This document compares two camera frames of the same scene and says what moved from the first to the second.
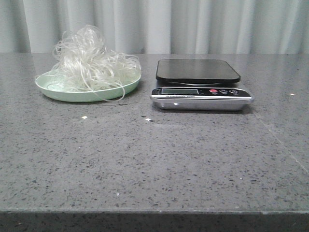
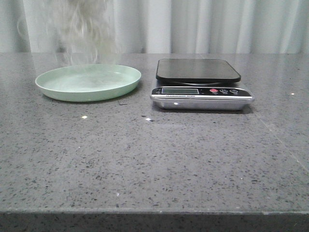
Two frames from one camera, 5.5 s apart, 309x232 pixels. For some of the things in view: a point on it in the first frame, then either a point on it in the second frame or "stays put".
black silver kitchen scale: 199,84 stays put
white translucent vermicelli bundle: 81,62 -> 84,32
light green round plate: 58,88 stays put
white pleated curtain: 160,26 stays put
